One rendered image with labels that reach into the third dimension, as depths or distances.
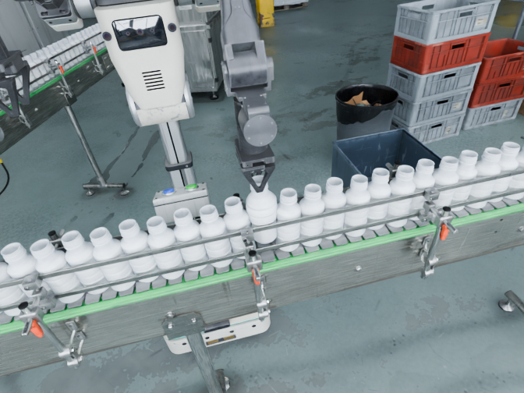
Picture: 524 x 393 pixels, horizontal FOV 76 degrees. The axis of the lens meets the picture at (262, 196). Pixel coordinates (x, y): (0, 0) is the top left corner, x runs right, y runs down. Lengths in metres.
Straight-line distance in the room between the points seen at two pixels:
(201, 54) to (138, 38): 3.20
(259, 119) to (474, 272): 1.94
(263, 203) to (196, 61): 3.75
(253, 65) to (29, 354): 0.84
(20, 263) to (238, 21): 0.64
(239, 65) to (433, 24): 2.44
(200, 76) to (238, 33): 3.83
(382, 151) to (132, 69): 1.02
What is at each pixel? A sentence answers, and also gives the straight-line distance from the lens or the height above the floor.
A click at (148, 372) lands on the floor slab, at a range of 1.92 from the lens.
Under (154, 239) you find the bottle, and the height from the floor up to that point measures 1.13.
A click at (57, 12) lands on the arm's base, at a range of 1.25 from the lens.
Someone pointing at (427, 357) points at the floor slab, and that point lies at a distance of 1.91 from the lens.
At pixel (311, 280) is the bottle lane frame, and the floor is 0.90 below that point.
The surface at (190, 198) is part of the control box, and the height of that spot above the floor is 1.11.
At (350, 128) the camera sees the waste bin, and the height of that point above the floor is 0.45.
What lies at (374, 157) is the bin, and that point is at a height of 0.83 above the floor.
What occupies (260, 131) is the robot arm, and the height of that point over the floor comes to 1.37.
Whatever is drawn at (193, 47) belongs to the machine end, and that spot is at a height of 0.65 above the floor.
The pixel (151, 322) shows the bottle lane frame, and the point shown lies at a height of 0.89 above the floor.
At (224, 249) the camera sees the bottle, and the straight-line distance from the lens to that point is 0.79.
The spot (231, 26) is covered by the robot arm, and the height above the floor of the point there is 1.51.
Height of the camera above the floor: 1.63
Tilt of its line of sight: 38 degrees down
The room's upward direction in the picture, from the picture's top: 6 degrees counter-clockwise
